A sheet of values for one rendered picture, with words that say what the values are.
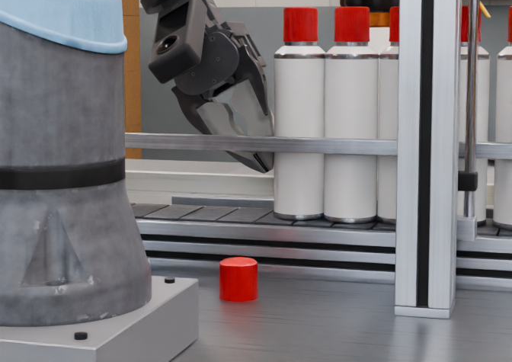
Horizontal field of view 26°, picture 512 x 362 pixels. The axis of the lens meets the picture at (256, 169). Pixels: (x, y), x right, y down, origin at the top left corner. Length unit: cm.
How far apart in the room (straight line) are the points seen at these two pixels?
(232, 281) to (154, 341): 21
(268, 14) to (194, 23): 464
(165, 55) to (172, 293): 29
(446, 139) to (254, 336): 22
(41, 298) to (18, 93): 13
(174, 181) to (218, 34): 17
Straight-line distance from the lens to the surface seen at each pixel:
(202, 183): 115
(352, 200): 106
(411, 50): 89
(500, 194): 105
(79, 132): 72
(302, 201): 107
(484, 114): 105
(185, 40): 102
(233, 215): 111
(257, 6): 571
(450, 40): 89
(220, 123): 110
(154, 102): 590
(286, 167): 107
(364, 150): 103
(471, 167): 98
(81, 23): 72
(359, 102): 105
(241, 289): 96
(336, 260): 104
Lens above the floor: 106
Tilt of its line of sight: 7 degrees down
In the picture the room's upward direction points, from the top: straight up
